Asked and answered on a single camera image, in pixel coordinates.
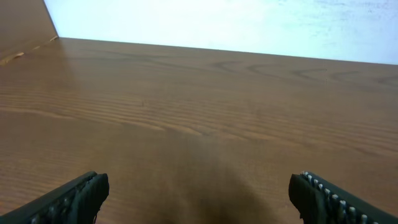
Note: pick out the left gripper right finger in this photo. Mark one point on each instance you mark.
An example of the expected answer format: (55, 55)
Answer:
(321, 202)

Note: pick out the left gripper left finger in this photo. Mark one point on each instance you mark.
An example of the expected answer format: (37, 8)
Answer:
(76, 202)

